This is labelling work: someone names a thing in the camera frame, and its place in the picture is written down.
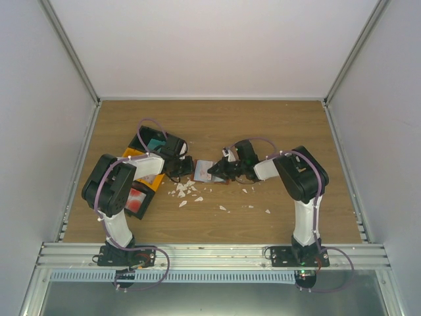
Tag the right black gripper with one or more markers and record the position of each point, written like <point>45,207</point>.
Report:
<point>220,166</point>

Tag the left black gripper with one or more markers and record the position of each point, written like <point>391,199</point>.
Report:
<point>190,168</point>

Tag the white VIP card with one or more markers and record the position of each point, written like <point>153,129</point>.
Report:
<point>201,174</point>

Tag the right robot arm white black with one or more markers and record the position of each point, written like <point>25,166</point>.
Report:
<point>303,177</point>

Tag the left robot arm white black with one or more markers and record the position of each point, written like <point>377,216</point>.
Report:
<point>108,187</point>

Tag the black bin with teal cards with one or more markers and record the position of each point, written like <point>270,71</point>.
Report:
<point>172,146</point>

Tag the red cards stack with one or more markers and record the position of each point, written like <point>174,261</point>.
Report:
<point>135,200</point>

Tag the orange bin with white cards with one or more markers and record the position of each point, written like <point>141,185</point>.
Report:
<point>133,152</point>

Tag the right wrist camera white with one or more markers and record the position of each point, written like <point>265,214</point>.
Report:
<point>228,155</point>

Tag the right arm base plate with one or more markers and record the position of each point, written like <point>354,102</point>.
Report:
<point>295,256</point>

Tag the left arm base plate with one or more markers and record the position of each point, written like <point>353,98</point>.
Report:
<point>110,256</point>

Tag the aluminium front rail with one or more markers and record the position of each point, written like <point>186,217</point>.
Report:
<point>251,257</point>

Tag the grey slotted cable duct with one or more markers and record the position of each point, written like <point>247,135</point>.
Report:
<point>151,276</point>

